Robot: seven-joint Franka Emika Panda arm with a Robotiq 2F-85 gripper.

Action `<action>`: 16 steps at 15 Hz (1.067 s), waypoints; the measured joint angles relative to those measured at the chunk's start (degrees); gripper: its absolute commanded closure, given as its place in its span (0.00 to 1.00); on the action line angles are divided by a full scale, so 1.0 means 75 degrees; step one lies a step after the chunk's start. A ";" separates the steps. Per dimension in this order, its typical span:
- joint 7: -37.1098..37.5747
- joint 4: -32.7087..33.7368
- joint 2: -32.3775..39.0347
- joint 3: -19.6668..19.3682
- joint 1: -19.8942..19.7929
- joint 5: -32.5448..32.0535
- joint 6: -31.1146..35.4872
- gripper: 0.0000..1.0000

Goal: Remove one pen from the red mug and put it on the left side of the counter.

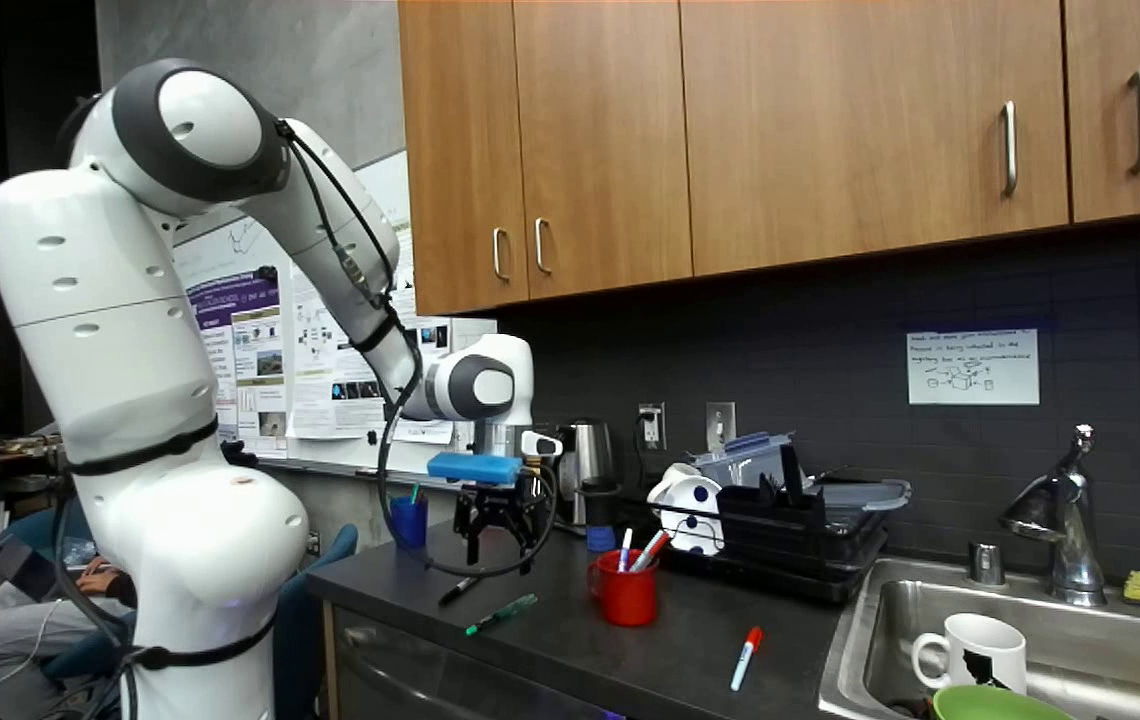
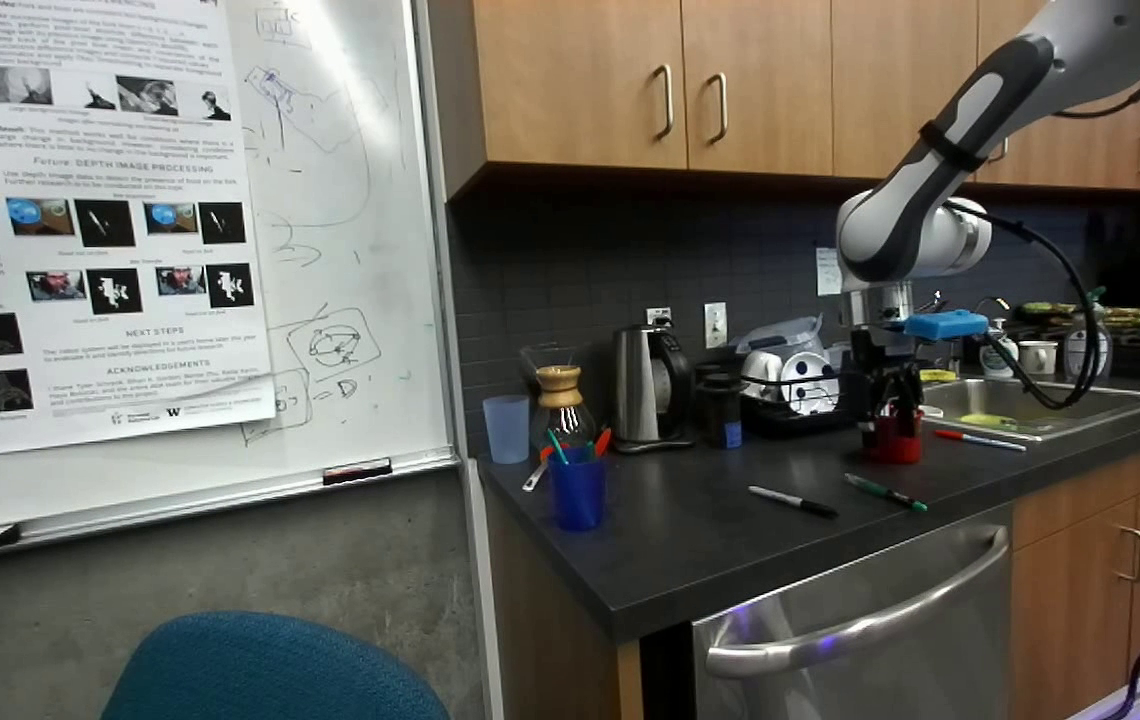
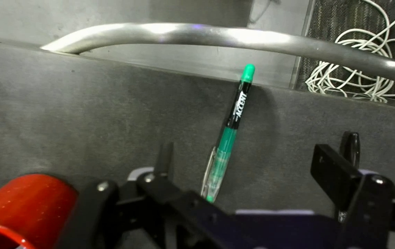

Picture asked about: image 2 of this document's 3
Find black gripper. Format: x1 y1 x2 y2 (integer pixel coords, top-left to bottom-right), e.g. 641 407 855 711
845 325 929 439

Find green capped pen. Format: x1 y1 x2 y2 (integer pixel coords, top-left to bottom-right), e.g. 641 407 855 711
841 471 931 517

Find red mug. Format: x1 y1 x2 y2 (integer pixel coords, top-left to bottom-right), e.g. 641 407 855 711
860 404 929 467

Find blue pen cup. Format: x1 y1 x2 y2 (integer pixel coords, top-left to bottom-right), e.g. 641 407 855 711
549 452 607 537

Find white marker with red cap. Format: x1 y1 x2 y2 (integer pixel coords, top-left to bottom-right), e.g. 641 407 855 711
929 425 1031 458

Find black marker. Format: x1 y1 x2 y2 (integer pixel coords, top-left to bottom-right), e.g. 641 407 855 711
742 482 845 519

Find stainless steel sink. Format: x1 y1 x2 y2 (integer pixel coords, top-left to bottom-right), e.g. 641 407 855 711
919 377 1140 447

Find stainless steel kettle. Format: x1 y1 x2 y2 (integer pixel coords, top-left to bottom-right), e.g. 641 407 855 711
607 322 696 458

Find wooden lower cabinets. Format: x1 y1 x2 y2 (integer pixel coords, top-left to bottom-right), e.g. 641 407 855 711
1009 425 1140 720

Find wooden cabinets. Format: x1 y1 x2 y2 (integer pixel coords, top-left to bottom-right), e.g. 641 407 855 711
433 0 1140 200
1009 425 1140 720

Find translucent blue cup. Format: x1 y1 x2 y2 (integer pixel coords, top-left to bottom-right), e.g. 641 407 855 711
479 391 534 467

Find wooden upper cabinets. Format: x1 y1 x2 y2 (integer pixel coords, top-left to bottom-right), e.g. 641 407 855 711
433 0 1140 200

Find whiteboard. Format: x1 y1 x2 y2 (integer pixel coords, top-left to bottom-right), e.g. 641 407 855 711
0 0 465 566

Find blue chair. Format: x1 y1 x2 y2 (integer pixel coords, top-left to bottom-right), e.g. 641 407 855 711
100 608 453 720

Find white research poster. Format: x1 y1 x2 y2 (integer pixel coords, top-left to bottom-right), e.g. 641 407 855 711
0 0 280 464

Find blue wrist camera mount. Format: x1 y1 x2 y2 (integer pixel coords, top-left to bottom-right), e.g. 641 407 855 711
905 310 993 343

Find stainless dishwasher with handle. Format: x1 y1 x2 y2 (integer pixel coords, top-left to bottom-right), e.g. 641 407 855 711
686 501 1021 720

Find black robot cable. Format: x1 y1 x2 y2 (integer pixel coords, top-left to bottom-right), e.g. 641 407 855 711
950 195 1108 412

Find metal lower cabinet handle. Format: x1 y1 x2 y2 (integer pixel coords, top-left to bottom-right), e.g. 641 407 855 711
1112 519 1140 590

